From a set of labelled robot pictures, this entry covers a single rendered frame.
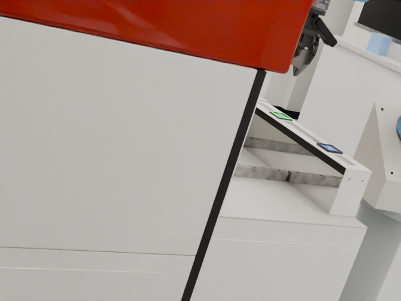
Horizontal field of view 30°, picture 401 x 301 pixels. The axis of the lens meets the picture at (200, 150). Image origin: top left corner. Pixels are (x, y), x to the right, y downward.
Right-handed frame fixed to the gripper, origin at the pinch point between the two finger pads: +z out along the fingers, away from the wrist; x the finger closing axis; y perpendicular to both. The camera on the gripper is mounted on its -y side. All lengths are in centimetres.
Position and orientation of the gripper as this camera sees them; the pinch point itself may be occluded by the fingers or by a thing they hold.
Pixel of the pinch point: (298, 72)
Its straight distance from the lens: 232.4
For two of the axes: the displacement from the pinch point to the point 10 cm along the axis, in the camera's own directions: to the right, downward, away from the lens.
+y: -8.5, -1.1, -5.2
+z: -2.9, 9.1, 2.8
